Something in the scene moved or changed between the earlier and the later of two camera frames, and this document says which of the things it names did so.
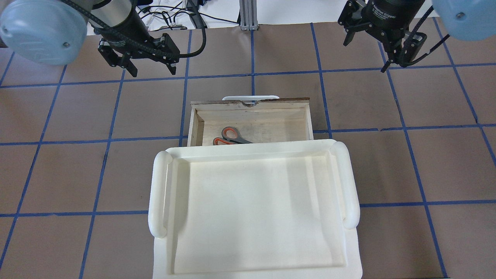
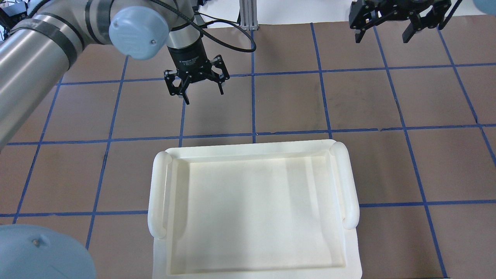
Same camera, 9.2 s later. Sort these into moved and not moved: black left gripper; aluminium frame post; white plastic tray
Moved: black left gripper
Not moved: white plastic tray; aluminium frame post
